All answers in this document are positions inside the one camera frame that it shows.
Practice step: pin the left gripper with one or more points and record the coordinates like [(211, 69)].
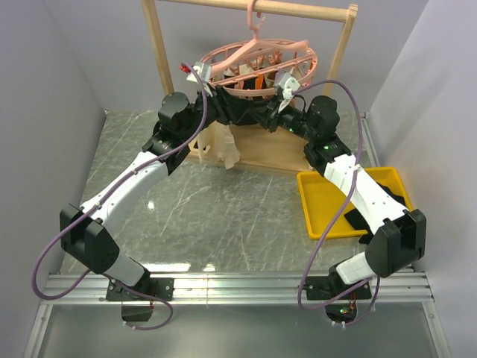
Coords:
[(229, 110)]

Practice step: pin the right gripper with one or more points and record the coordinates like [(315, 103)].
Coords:
[(269, 120)]

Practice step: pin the beige boxer underwear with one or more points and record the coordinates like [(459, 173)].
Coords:
[(216, 144)]

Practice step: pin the pink round clip hanger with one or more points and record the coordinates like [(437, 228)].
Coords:
[(235, 63)]

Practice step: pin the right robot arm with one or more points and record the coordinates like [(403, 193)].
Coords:
[(399, 234)]

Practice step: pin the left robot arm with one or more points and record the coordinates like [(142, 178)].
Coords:
[(90, 229)]

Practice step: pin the black underwear on hanger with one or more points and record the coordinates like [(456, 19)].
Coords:
[(242, 110)]

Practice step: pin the black underwear in tray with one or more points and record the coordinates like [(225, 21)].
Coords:
[(357, 222)]

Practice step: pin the wooden hanging rack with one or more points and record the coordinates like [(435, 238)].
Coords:
[(281, 152)]

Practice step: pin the yellow plastic tray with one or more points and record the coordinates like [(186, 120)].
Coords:
[(321, 200)]

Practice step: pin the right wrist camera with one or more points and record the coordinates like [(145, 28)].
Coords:
[(285, 86)]

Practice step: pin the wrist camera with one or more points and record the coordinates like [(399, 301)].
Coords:
[(199, 72), (285, 86)]

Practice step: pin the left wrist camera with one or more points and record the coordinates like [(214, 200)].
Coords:
[(199, 72)]

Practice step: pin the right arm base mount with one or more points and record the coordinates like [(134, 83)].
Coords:
[(339, 300)]

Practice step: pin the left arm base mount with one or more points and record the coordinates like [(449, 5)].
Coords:
[(138, 302)]

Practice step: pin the aluminium mounting rail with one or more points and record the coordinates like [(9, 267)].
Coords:
[(238, 315)]

